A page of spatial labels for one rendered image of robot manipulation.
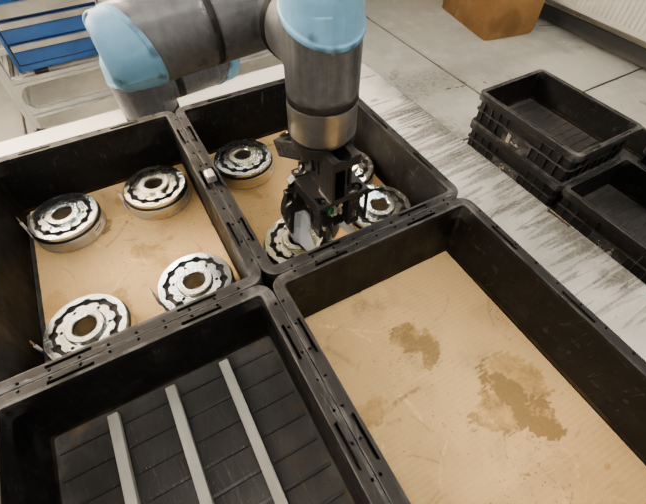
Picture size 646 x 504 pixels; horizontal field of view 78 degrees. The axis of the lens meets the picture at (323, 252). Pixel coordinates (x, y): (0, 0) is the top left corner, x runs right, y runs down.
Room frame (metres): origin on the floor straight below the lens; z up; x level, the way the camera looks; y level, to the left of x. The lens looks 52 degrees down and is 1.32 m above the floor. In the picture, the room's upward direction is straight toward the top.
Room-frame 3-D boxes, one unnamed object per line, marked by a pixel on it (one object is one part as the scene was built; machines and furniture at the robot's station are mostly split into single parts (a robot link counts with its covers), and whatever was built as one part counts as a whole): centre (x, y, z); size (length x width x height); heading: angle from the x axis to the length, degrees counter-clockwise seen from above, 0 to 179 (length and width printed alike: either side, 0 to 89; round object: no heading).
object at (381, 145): (0.51, 0.03, 0.87); 0.40 x 0.30 x 0.11; 29
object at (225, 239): (0.37, 0.29, 0.87); 0.40 x 0.30 x 0.11; 29
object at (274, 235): (0.38, 0.04, 0.86); 0.10 x 0.10 x 0.01
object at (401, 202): (0.45, -0.09, 0.86); 0.10 x 0.10 x 0.01
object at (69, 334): (0.24, 0.30, 0.86); 0.05 x 0.05 x 0.01
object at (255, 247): (0.51, 0.03, 0.92); 0.40 x 0.30 x 0.02; 29
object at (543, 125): (1.14, -0.75, 0.37); 0.40 x 0.30 x 0.45; 30
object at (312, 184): (0.38, 0.00, 0.99); 0.09 x 0.08 x 0.12; 31
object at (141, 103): (0.78, 0.37, 0.90); 0.13 x 0.12 x 0.14; 121
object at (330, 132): (0.38, 0.00, 1.07); 0.08 x 0.08 x 0.05
